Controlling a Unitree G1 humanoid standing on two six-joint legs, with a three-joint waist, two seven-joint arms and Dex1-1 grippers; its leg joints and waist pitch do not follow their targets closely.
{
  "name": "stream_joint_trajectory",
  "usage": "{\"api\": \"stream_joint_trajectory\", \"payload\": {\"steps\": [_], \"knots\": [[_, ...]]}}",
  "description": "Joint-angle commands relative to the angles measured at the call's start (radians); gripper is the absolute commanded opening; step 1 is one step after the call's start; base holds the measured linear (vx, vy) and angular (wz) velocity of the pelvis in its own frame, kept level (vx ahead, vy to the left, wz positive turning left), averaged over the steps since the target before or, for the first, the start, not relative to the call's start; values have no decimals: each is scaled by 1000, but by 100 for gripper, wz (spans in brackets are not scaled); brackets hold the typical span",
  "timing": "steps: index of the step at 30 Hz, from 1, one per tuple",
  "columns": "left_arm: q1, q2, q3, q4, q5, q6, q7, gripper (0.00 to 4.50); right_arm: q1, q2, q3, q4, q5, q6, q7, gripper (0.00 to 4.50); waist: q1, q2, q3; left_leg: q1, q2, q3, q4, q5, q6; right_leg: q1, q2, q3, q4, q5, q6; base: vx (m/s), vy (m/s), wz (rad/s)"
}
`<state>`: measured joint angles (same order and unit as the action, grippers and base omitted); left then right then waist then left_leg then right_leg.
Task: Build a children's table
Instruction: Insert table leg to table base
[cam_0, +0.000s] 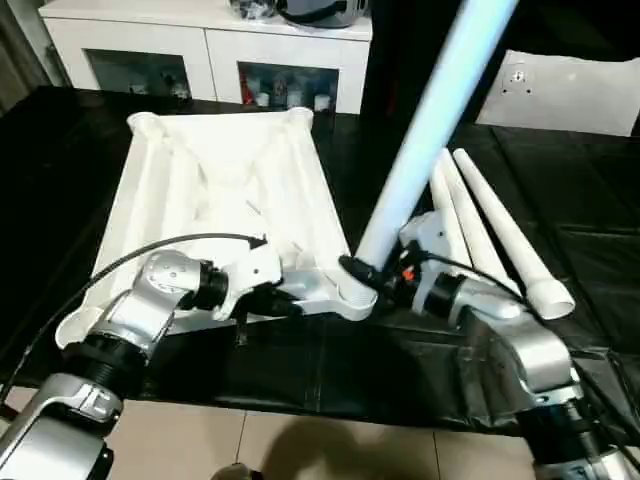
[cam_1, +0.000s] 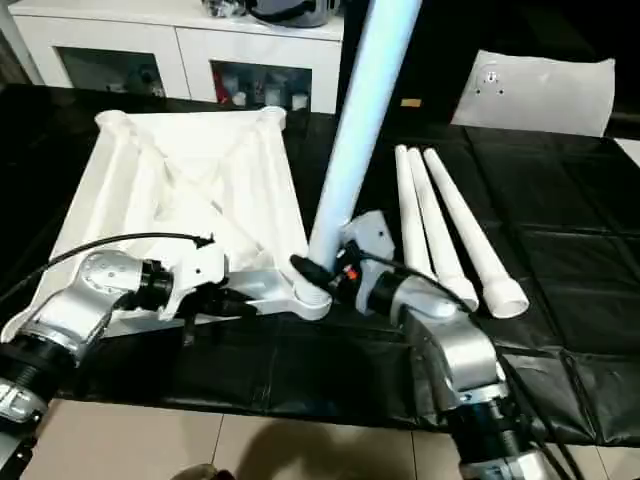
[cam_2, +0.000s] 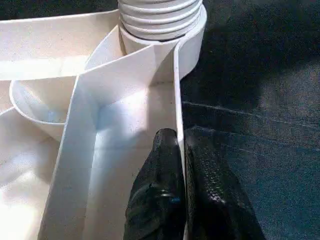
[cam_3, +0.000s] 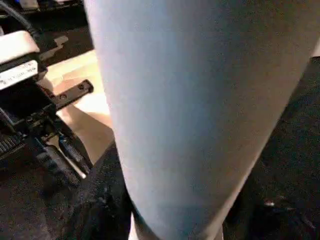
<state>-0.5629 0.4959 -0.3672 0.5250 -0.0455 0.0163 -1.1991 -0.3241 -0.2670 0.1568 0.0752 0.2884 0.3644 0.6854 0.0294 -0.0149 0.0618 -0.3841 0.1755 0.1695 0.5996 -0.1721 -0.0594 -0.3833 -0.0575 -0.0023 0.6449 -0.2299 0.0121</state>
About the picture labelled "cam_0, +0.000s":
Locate white plastic table leg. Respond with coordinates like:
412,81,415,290
428,160,472,267
452,146,578,322
440,150,522,297
352,0,522,292

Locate black work mat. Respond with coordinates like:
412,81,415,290
0,85,640,428

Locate white flat panel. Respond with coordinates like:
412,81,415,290
474,49,640,139

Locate white glass-door cabinet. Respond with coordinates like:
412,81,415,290
38,0,374,117

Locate grey bag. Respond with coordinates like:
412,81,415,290
274,0,374,30

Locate clear small items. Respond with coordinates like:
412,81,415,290
229,0,277,22

